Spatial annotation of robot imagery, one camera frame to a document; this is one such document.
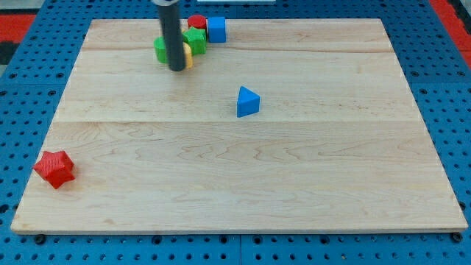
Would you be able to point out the light wooden board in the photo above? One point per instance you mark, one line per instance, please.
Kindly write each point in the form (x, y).
(338, 145)

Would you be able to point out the blue triangle block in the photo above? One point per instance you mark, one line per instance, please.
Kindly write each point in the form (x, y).
(248, 102)

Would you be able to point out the yellow hexagon block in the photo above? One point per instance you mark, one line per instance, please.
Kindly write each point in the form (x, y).
(188, 56)

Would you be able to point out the green circle block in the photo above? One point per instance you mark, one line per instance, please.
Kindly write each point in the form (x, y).
(160, 49)

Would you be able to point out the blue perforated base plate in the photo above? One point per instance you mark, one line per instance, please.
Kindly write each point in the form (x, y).
(36, 75)

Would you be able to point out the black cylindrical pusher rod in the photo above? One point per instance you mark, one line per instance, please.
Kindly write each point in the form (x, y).
(169, 16)

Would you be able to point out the red circle block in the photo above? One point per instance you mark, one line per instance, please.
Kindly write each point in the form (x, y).
(197, 21)

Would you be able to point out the red star block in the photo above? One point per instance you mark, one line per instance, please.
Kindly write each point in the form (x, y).
(55, 168)

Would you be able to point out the green star block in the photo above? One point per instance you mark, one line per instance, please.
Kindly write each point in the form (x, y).
(196, 39)

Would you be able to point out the blue cube block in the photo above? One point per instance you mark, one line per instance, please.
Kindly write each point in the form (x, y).
(216, 27)

